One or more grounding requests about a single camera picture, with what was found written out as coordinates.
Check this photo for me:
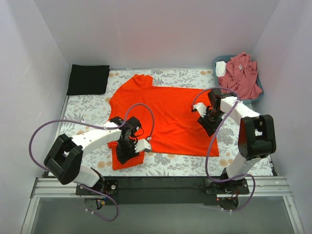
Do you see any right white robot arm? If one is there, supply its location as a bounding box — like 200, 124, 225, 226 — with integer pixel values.
191, 88, 276, 195

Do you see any white t-shirt in basket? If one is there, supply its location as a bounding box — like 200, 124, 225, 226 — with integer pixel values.
215, 61, 227, 78

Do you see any aluminium rail frame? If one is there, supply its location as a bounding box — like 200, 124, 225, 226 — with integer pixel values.
21, 176, 304, 234

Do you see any teal laundry basket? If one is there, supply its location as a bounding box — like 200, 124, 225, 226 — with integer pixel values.
212, 55, 264, 104

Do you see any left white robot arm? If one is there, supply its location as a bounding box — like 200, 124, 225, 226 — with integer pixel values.
44, 117, 141, 195

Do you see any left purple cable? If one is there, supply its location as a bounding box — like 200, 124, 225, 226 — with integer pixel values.
28, 103, 156, 222

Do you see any floral table mat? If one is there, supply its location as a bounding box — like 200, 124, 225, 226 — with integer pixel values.
52, 69, 273, 176

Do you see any orange t-shirt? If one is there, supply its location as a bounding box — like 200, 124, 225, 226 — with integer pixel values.
109, 75, 219, 157

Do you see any folded black t-shirt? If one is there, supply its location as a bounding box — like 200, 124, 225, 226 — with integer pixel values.
67, 64, 110, 96

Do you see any pink t-shirt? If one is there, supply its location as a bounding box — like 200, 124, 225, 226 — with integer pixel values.
218, 52, 262, 99

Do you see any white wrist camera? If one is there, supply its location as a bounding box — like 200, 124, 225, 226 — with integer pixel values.
135, 139, 152, 153
191, 102, 207, 117

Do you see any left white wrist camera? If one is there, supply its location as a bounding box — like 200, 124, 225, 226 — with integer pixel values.
135, 139, 152, 153

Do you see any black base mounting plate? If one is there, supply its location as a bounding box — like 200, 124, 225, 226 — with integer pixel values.
76, 176, 251, 206

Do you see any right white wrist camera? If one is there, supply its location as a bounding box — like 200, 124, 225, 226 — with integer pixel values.
191, 102, 207, 117

